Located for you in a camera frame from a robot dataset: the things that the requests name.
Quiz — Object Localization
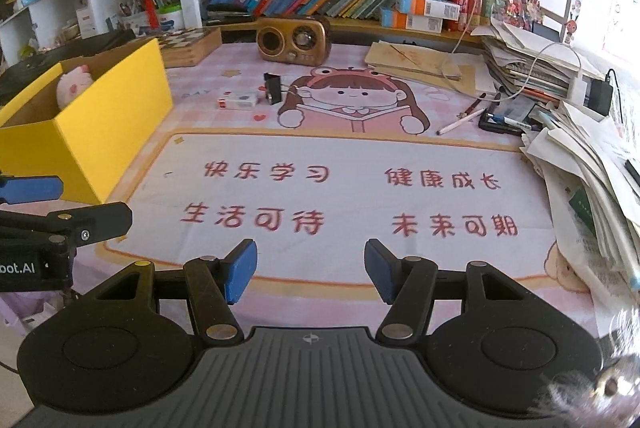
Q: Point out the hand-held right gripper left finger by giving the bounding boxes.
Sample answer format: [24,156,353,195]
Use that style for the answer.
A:
[92,238,258,345]

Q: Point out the black stapler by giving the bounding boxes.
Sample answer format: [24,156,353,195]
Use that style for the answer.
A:
[206,3,251,26]

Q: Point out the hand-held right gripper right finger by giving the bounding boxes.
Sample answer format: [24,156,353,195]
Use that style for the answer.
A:
[364,238,533,343]

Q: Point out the green lid white jar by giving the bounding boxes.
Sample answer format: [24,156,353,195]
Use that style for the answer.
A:
[156,6,185,32]

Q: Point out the small red white box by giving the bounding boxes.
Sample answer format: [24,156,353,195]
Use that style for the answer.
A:
[216,92,261,110]

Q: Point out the white power adapter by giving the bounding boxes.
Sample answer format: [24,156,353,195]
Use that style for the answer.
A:
[567,76,593,106]

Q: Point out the white box red label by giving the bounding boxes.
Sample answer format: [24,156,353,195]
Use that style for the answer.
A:
[76,8,97,39]

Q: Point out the yellow cardboard box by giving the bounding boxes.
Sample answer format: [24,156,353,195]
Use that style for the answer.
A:
[0,37,173,205]

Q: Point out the wooden chessboard box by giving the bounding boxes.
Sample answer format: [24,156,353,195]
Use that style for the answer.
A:
[157,27,223,69]

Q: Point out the white pen holder cup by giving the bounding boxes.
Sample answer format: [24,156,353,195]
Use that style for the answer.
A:
[117,0,151,32]

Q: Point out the black smartphone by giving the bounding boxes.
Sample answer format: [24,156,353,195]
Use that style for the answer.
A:
[478,98,541,136]

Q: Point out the black power adapter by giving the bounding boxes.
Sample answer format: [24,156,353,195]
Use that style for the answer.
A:
[585,78,615,116]

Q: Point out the brown paper envelopes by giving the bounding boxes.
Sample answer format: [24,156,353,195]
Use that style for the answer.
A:
[364,41,496,96]

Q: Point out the pink plush pig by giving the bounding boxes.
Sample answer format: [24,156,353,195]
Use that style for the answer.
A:
[56,64,95,111]

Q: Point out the pink checked cloth desktop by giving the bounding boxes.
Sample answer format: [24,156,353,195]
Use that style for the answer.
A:
[100,36,601,339]

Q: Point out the brown retro radio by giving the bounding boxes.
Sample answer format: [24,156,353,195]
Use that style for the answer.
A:
[256,16,332,65]

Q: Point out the colourful figure ornament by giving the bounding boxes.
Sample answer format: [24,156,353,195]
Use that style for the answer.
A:
[495,0,543,29]

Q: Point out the white pencil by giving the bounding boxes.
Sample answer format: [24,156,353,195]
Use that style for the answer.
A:
[436,108,485,136]

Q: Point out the pile of loose papers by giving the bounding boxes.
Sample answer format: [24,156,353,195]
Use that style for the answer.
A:
[520,101,640,294]

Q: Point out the black binder clip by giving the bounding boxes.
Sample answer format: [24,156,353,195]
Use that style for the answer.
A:
[262,72,283,106]

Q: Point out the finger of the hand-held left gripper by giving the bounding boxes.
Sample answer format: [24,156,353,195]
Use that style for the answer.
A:
[0,175,65,205]
[0,202,133,250]

